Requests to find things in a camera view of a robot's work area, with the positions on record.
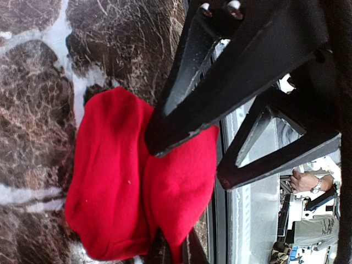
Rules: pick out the black front rail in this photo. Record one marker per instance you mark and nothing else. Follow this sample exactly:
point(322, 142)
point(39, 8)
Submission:
point(217, 221)

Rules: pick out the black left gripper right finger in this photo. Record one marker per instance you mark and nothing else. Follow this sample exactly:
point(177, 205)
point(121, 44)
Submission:
point(192, 251)

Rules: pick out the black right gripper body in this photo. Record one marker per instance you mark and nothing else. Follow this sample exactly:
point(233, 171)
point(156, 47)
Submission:
point(337, 15)

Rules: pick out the red patterned sock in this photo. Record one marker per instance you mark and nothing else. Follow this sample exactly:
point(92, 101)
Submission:
point(120, 195)

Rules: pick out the white slotted cable duct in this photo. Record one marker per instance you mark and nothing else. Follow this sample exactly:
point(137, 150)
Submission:
point(253, 208)

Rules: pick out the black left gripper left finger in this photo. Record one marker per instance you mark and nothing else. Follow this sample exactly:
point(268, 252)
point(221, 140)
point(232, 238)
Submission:
point(160, 252)

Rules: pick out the operator hand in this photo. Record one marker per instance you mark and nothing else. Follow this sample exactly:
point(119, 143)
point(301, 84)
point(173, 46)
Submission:
point(301, 182)

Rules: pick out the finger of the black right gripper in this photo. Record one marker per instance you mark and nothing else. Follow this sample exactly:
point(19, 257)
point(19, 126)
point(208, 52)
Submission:
point(223, 61)
point(319, 136)

